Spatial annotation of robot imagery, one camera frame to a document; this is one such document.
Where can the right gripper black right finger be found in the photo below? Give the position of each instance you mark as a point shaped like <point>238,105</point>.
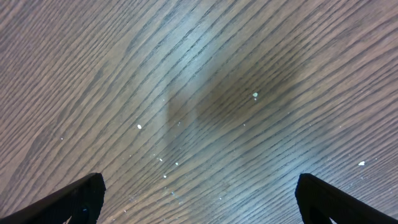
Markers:
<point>320,202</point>

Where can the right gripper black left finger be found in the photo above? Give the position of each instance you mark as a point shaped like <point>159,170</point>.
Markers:
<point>78,202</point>

